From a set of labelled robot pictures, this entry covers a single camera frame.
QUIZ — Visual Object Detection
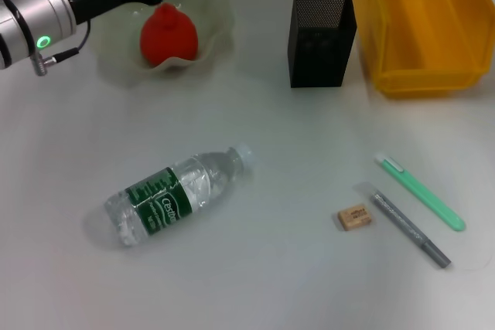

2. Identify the clear green-label water bottle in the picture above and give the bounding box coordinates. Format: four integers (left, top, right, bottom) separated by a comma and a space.
103, 143, 255, 249

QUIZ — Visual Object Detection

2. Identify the red-orange toy orange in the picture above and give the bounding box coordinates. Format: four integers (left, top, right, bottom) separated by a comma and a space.
139, 2, 200, 68

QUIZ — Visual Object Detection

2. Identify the mint green pen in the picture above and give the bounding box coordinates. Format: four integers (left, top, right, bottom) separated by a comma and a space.
374, 153, 466, 233

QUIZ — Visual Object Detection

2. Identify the grey marker pen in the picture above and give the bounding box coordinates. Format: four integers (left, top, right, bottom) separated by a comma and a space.
361, 182, 452, 269

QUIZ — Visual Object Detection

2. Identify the translucent green fruit bowl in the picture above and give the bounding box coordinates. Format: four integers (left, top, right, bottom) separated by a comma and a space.
90, 0, 236, 87

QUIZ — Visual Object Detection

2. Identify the black mesh pen holder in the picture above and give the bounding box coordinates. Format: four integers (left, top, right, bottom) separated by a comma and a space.
288, 0, 357, 89

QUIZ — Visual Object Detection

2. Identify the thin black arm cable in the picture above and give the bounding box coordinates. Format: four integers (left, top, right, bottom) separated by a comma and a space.
32, 20, 92, 76

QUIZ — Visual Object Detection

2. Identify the yellow plastic bin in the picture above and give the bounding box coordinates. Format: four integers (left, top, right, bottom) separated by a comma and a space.
353, 0, 492, 99

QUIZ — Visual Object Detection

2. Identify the tan rectangular eraser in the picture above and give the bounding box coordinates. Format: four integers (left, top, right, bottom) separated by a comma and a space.
333, 203, 375, 233

